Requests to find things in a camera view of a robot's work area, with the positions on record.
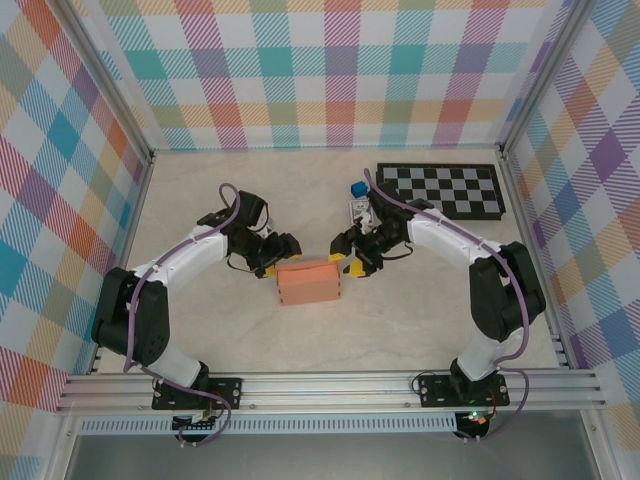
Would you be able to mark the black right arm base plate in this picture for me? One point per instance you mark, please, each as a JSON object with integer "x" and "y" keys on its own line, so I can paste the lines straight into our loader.
{"x": 435, "y": 392}

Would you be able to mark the pink paper box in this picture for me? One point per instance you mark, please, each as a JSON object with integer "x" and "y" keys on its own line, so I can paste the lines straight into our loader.
{"x": 309, "y": 282}

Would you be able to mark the black grey chessboard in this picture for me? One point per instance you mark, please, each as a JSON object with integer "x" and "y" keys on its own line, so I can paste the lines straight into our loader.
{"x": 450, "y": 192}

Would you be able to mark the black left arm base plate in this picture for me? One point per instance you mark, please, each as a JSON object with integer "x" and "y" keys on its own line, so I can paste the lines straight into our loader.
{"x": 227, "y": 392}

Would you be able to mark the thin aluminium wall rail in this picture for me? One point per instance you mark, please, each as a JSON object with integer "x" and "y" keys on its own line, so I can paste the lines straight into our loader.
{"x": 225, "y": 149}

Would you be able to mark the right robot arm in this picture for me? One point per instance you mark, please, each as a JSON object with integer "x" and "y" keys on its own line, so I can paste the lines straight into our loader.
{"x": 510, "y": 295}

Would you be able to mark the wide aluminium mounting rail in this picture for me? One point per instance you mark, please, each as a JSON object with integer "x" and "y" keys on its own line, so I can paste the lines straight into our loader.
{"x": 325, "y": 390}

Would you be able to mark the aluminium frame post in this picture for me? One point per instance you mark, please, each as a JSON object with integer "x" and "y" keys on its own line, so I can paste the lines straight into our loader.
{"x": 544, "y": 75}
{"x": 105, "y": 75}

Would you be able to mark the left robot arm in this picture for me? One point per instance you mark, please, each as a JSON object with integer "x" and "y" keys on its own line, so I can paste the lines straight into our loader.
{"x": 130, "y": 320}

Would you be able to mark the blue playing cards pack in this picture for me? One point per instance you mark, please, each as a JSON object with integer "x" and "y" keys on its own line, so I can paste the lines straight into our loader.
{"x": 356, "y": 210}

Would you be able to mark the aluminium frame side rail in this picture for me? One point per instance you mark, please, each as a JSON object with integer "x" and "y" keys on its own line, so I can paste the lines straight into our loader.
{"x": 521, "y": 210}
{"x": 136, "y": 210}

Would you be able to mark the blue toy brick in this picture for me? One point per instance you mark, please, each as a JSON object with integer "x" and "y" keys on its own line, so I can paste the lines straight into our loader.
{"x": 359, "y": 190}

